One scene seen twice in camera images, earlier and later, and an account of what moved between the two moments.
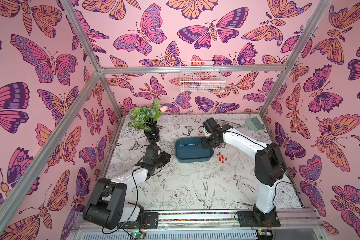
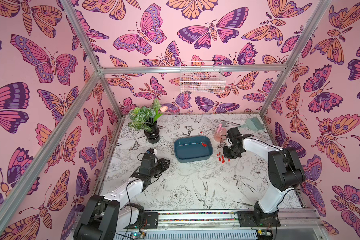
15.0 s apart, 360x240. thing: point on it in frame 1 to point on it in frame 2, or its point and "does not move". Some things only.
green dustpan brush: [253, 123] does not move
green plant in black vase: [145, 119] does not move
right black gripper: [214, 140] to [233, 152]
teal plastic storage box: [192, 150] does not move
